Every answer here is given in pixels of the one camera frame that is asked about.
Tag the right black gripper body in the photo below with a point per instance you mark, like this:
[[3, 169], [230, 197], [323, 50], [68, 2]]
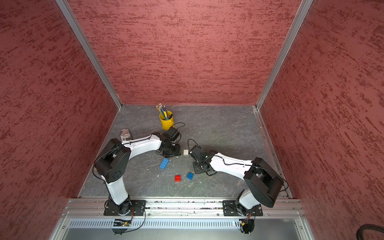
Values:
[[198, 169]]

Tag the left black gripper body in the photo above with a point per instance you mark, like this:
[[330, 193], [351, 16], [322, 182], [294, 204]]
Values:
[[172, 150]]

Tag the long blue lego brick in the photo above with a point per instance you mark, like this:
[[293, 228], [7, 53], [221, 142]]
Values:
[[164, 163]]

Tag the small blue lego brick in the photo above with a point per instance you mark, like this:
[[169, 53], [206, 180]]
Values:
[[190, 176]]

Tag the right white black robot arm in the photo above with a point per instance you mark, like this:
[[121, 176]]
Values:
[[264, 184]]

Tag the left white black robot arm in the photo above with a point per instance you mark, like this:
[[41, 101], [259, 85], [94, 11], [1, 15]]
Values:
[[113, 160]]

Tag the yellow pencil cup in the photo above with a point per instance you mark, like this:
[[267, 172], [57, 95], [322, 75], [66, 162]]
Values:
[[167, 123]]

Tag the bundle of coloured pencils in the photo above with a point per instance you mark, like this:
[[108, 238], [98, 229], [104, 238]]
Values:
[[162, 109]]

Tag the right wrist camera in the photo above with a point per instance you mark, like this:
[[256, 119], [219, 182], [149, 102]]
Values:
[[197, 153]]

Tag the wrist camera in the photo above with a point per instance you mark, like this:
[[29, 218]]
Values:
[[172, 133], [197, 153]]

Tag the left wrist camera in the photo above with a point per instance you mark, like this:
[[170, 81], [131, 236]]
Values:
[[172, 133]]

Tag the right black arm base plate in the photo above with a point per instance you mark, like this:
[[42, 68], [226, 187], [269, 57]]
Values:
[[229, 208]]

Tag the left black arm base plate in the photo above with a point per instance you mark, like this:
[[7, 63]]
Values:
[[138, 208]]

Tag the aluminium front rail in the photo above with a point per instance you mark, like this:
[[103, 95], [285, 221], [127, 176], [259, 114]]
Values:
[[92, 207]]

